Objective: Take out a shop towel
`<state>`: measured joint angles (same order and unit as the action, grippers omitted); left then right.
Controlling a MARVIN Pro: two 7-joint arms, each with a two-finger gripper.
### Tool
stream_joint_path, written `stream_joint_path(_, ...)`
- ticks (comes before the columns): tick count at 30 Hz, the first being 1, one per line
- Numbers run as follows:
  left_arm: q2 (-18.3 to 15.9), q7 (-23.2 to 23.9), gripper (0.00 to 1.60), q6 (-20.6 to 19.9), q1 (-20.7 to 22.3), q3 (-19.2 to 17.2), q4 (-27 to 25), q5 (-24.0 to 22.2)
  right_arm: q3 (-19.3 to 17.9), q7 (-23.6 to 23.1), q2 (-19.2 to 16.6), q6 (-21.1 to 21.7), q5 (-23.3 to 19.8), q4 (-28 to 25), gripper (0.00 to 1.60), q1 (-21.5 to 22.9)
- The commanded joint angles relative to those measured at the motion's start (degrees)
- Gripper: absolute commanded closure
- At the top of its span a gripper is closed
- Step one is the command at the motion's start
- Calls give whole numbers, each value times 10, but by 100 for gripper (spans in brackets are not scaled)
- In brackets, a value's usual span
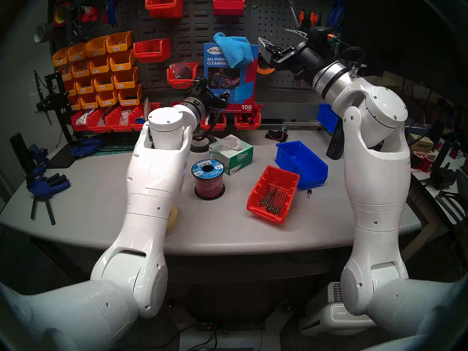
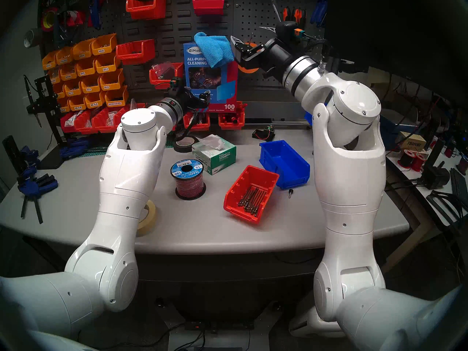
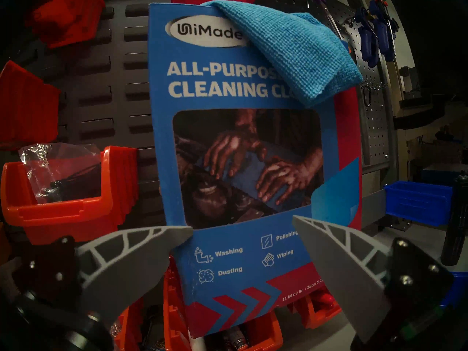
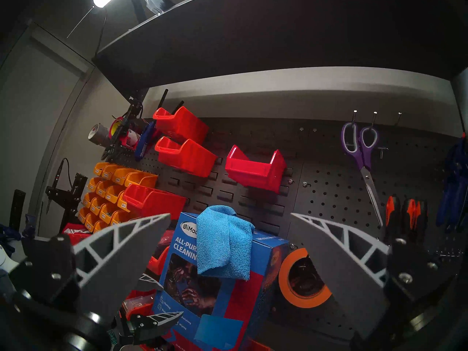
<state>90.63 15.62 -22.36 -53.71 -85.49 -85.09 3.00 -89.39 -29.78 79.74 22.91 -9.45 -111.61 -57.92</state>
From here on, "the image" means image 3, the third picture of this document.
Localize blue plastic storage bin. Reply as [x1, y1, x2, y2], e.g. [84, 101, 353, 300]
[385, 181, 454, 227]
[441, 272, 468, 309]

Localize black monitor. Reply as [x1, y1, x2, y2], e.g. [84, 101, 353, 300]
[384, 0, 468, 109]

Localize blue red towel box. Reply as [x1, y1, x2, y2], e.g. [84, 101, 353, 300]
[148, 3, 363, 339]

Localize grey perforated pegboard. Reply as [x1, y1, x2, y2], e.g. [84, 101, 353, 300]
[256, 0, 399, 171]

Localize black cylindrical bottle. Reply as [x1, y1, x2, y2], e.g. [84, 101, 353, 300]
[441, 173, 468, 267]

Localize metal tool holder rail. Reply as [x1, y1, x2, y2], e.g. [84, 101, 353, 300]
[360, 78, 389, 95]

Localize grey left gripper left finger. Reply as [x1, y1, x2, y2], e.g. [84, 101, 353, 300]
[13, 226, 194, 326]

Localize wooden shelf unit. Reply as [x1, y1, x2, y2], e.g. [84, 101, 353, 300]
[399, 109, 468, 179]

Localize blue spring clamp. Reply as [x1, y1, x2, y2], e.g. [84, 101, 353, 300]
[369, 0, 400, 63]
[354, 7, 381, 68]

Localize blue microfibre shop towel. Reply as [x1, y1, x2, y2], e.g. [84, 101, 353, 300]
[202, 0, 363, 107]

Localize clear plastic bag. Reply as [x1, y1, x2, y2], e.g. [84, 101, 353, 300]
[18, 143, 103, 204]

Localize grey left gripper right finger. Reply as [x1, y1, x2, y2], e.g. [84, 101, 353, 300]
[292, 215, 454, 344]

